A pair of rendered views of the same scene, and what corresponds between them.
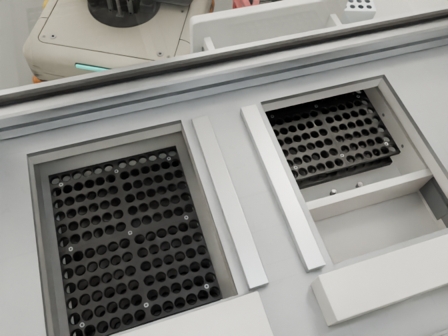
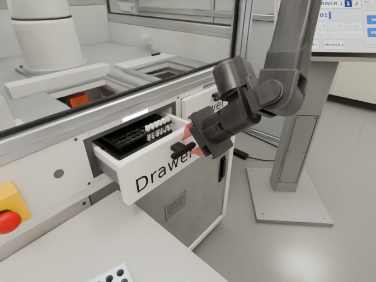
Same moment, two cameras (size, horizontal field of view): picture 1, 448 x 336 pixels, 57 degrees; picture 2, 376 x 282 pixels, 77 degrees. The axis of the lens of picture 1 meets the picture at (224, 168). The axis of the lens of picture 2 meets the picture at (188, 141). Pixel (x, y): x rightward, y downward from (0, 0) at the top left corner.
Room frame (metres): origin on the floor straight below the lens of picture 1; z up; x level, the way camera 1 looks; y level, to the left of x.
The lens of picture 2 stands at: (1.04, -0.20, 1.21)
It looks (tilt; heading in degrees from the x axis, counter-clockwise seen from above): 33 degrees down; 156
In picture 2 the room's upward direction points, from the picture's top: straight up
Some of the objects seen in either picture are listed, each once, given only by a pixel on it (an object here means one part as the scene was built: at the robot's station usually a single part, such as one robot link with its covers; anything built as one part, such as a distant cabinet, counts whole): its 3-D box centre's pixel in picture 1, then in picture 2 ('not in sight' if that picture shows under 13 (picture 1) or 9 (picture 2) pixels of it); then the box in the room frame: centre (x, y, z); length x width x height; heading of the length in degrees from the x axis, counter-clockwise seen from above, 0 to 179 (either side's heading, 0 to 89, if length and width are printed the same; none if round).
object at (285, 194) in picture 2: not in sight; (301, 131); (0.22, 0.89, 0.51); 0.50 x 0.45 x 1.02; 152
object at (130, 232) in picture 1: (133, 241); not in sight; (0.17, 0.11, 0.87); 0.22 x 0.18 x 0.06; 24
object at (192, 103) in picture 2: not in sight; (211, 102); (0.36, 0.19, 0.87); 0.29 x 0.02 x 0.11; 114
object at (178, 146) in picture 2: not in sight; (179, 148); (0.62, -0.04, 0.91); 0.07 x 0.04 x 0.01; 114
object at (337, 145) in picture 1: (311, 118); (123, 128); (0.41, -0.13, 0.87); 0.22 x 0.18 x 0.06; 24
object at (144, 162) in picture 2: not in sight; (172, 155); (0.60, -0.05, 0.87); 0.29 x 0.02 x 0.11; 114
